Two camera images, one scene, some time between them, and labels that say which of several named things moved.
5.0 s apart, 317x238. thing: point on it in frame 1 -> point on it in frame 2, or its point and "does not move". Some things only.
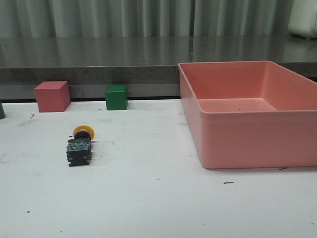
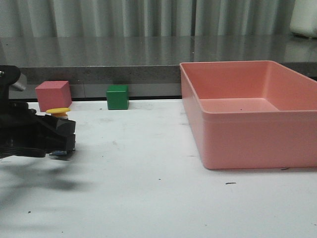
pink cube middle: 52,96 does not move
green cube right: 116,97 does not move
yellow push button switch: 79,151 -> 59,113
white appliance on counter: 303,19 does not move
